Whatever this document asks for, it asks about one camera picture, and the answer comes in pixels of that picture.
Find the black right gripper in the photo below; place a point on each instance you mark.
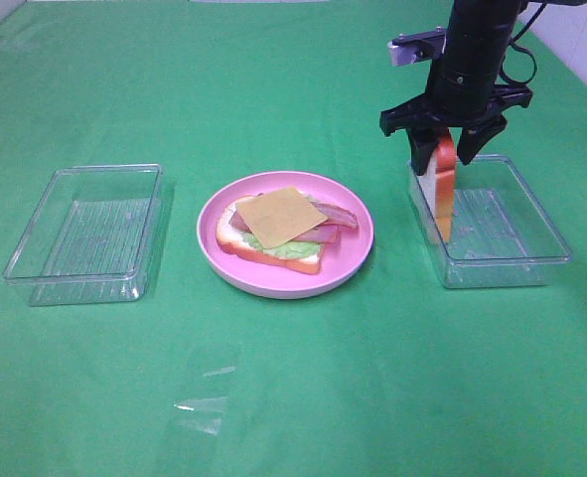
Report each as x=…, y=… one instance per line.
x=461, y=91

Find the toy bread slice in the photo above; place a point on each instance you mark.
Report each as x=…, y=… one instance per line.
x=229, y=241
x=438, y=183

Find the toy bacon strip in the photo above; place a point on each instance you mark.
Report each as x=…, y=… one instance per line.
x=321, y=233
x=336, y=215

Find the yellow toy cheese slice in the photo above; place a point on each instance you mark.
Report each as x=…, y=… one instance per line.
x=277, y=217

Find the toy lettuce leaf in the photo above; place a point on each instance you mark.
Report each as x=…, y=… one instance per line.
x=289, y=250

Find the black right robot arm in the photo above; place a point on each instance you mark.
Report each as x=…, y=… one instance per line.
x=480, y=26

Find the right clear plastic tray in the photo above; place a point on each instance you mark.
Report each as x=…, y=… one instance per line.
x=501, y=235

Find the clear plastic tray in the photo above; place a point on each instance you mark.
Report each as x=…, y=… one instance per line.
x=91, y=238
x=501, y=235

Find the pink round plate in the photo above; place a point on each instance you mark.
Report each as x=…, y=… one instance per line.
x=340, y=260

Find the green tablecloth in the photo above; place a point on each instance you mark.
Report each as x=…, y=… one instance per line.
x=390, y=374

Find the clear tape patch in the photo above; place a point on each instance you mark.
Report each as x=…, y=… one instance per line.
x=202, y=399

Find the left clear plastic tray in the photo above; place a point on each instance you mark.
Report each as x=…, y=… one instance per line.
x=91, y=238

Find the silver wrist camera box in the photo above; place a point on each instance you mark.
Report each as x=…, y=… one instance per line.
x=410, y=49

